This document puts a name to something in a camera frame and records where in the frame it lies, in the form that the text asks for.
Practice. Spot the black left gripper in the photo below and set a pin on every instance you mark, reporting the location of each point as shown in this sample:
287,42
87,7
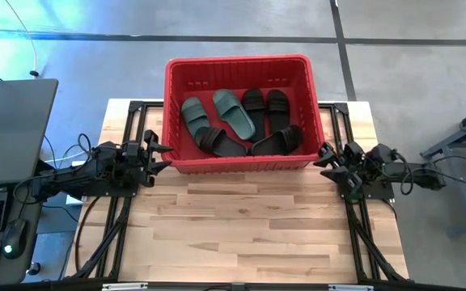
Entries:
140,163

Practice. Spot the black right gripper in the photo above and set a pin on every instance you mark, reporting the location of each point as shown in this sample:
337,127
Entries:
354,161

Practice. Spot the teal rubber slide sandal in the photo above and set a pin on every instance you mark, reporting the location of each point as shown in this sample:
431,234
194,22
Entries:
193,117
233,115

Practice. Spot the black rubber slide sandal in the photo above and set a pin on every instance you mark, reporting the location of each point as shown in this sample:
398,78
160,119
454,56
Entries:
221,143
277,142
278,111
255,111

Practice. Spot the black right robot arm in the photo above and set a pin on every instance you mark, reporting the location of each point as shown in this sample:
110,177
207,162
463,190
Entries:
395,167

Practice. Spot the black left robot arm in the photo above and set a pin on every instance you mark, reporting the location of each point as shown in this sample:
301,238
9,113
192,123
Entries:
83,171

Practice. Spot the red plastic bin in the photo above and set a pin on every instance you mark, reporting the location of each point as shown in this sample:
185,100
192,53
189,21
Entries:
176,121

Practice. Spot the grey metal cart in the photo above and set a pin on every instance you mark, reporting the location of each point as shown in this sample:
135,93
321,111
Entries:
463,161

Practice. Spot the grey laptop lid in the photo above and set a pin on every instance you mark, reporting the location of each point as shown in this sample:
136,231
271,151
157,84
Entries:
10,129

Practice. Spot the black computer mouse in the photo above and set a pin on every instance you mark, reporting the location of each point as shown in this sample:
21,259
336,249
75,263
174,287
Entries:
13,238

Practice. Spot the metal corner bracket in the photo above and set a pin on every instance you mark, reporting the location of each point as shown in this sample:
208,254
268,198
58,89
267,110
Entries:
341,108
135,106

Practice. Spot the black aluminium frame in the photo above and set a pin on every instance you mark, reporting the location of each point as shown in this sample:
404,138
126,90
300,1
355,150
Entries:
362,238
111,234

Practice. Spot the silver table edge bracket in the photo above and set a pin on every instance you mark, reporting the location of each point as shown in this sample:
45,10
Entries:
350,288
124,287

